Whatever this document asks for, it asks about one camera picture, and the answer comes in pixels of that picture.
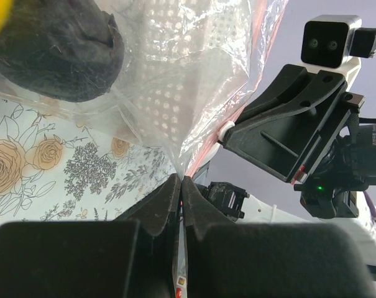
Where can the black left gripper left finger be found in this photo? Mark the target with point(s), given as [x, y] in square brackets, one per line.
[130, 256]

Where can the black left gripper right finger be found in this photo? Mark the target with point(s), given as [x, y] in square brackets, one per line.
[227, 259]

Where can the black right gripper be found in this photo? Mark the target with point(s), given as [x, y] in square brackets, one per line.
[288, 127]

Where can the white perforated plastic basket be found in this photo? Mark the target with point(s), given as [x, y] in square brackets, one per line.
[191, 56]

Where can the clear zip top bag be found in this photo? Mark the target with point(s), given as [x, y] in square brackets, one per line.
[112, 114]

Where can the dark brown chocolate cube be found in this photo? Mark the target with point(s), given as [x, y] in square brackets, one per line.
[68, 50]

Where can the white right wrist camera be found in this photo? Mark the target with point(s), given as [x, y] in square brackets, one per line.
[337, 43]

